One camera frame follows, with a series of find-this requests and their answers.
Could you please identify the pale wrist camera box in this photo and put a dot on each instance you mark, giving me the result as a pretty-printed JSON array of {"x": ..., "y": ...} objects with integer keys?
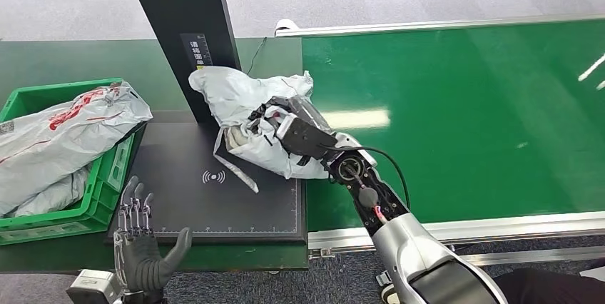
[
  {"x": 359, "y": 143},
  {"x": 92, "y": 287}
]

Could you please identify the aluminium conveyor frame rail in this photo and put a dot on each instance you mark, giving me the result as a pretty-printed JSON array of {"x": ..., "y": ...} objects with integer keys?
[
  {"x": 449, "y": 24},
  {"x": 496, "y": 228}
]

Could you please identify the plain grey plastic package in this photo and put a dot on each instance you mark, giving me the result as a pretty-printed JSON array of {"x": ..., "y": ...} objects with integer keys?
[{"x": 52, "y": 195}]

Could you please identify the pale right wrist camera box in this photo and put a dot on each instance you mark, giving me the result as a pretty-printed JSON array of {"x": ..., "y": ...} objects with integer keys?
[{"x": 359, "y": 143}]

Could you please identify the green plastic crate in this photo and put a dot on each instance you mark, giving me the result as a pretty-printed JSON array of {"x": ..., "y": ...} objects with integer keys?
[{"x": 101, "y": 183}]

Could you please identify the black inbound scanner machine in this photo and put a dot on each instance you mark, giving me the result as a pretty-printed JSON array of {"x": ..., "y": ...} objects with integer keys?
[{"x": 189, "y": 202}]

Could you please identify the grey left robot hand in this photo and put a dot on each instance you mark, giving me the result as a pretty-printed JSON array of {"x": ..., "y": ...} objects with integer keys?
[{"x": 144, "y": 261}]

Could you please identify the white-grey plastic package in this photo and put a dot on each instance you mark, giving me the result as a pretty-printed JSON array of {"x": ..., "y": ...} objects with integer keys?
[{"x": 231, "y": 94}]

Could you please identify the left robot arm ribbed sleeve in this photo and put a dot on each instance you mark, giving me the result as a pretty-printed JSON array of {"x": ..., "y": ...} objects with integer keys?
[{"x": 144, "y": 298}]

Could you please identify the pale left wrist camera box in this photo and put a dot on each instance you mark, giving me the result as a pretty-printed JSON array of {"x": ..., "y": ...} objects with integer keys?
[{"x": 92, "y": 287}]

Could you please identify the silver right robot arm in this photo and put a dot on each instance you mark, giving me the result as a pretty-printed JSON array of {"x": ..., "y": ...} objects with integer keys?
[{"x": 416, "y": 254}]

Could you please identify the green conveyor belt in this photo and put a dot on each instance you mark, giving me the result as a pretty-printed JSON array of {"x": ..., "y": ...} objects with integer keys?
[{"x": 472, "y": 117}]

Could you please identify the grey package with red print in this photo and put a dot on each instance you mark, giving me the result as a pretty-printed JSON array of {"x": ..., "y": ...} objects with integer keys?
[{"x": 56, "y": 146}]

